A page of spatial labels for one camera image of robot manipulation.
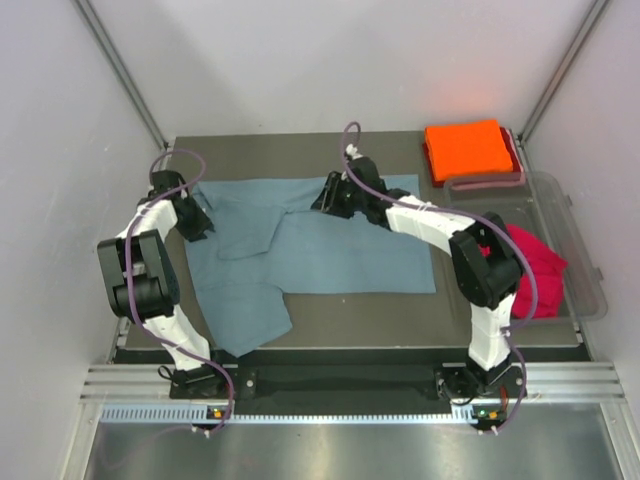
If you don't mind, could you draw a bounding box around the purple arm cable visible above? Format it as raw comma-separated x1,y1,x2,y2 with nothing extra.
124,148,236,441
340,120,539,436

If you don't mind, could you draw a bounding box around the light blue t-shirt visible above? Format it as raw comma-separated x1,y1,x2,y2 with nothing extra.
186,177,436,356

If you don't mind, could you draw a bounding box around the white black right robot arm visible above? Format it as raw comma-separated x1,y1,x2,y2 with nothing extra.
311,156,524,396

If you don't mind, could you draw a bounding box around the crumpled red t-shirt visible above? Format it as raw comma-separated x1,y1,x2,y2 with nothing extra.
507,224,568,319

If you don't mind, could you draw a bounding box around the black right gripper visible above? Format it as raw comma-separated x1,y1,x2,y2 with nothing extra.
311,172,368,220

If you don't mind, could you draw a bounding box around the right vertical frame post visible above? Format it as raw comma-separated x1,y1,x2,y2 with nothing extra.
517,0,612,146

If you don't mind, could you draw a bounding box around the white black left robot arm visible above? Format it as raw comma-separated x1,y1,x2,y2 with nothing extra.
97,170,227,398

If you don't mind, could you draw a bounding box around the folded orange t-shirt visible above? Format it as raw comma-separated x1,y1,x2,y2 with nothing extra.
424,119,513,184

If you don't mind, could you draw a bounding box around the slotted grey cable duct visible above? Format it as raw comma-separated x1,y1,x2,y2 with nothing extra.
100,404,505,426

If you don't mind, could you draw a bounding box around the left vertical frame post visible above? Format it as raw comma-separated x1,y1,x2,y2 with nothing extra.
70,0,169,151

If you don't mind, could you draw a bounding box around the grey aluminium frame rail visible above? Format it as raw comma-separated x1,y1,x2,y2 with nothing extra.
80,362,625,404

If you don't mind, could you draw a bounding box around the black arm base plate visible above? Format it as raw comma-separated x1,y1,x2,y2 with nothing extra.
168,362,529,401

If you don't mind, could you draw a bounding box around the clear plastic bin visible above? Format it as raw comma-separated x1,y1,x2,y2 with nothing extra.
444,172,608,324

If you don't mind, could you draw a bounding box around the folded pink t-shirt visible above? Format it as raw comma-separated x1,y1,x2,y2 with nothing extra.
445,145,526,191

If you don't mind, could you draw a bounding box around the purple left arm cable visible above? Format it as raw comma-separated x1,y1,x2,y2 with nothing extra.
124,148,236,441

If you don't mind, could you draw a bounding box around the vertical frame post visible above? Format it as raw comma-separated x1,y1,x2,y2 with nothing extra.
517,0,612,146
70,0,169,151

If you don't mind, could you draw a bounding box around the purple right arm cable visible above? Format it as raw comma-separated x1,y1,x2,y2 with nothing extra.
340,120,539,436

